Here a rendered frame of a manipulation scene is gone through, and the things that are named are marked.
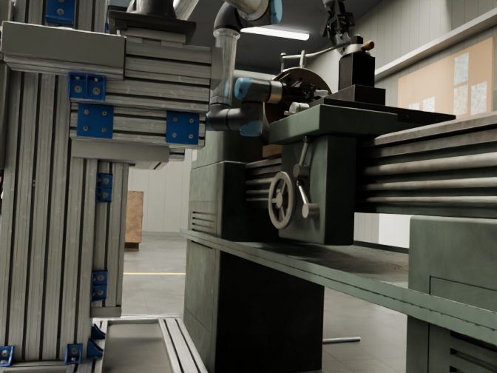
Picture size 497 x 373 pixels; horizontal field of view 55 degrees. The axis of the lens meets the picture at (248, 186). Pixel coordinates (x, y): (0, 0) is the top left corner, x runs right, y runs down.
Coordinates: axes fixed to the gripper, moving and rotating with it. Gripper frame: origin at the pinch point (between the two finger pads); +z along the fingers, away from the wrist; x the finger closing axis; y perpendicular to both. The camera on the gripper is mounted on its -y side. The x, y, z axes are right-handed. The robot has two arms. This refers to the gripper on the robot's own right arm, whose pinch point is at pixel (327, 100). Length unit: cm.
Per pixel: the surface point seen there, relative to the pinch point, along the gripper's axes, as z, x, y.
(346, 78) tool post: -14.1, -2.4, 36.5
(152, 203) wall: 80, -47, -998
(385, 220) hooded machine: 213, -51, -259
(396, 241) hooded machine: 212, -71, -240
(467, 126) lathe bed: -19, -24, 86
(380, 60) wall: 304, 169, -409
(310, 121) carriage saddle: -33, -19, 52
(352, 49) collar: -13.6, 5.4, 38.3
